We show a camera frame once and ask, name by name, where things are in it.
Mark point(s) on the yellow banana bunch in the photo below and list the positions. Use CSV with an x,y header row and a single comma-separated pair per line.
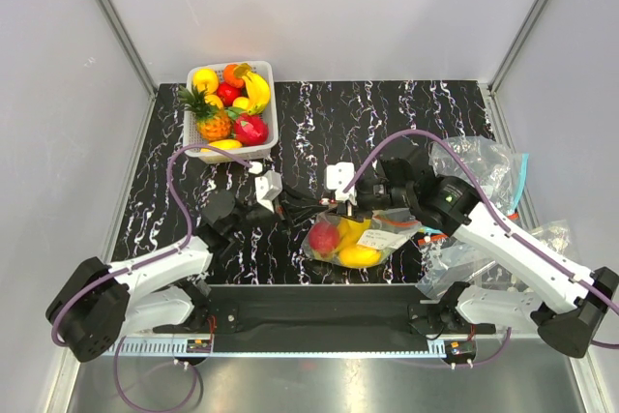
x,y
350,232

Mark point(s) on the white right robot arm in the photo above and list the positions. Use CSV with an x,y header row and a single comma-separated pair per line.
x,y
570,300

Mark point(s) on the small yellow mango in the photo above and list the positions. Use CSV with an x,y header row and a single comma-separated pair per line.
x,y
224,144

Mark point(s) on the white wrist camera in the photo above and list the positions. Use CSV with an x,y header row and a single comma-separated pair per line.
x,y
337,178
267,184

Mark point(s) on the small pineapple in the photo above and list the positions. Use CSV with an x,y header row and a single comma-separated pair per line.
x,y
211,120

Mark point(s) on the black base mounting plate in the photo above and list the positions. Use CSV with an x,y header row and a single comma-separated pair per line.
x,y
375,310

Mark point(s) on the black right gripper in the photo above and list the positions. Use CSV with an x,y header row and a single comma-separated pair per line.
x,y
364,214

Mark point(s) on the white plastic fruit basket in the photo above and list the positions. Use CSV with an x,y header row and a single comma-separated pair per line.
x,y
241,105

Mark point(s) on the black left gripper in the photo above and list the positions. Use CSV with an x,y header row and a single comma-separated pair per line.
x,y
308,207

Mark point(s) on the yellow starfruit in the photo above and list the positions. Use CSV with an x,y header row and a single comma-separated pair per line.
x,y
258,89

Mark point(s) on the clear bag red zipper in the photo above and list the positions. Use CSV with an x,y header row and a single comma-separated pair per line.
x,y
447,260

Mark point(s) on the yellow lemon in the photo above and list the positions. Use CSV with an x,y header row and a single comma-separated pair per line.
x,y
206,80

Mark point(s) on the clear bag orange zipper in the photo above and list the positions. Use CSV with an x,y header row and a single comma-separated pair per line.
x,y
359,244

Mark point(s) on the orange tangerine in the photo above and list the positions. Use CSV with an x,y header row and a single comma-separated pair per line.
x,y
233,75

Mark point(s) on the red dragon fruit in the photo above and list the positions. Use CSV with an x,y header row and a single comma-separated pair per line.
x,y
250,130

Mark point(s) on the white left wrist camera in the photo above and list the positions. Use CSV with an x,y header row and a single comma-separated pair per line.
x,y
267,184

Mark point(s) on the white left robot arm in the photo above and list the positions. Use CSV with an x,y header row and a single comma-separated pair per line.
x,y
102,303

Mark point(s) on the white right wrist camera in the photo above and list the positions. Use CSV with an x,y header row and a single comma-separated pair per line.
x,y
337,178

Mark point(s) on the red apple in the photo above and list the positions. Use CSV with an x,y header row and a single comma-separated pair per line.
x,y
323,237
228,93

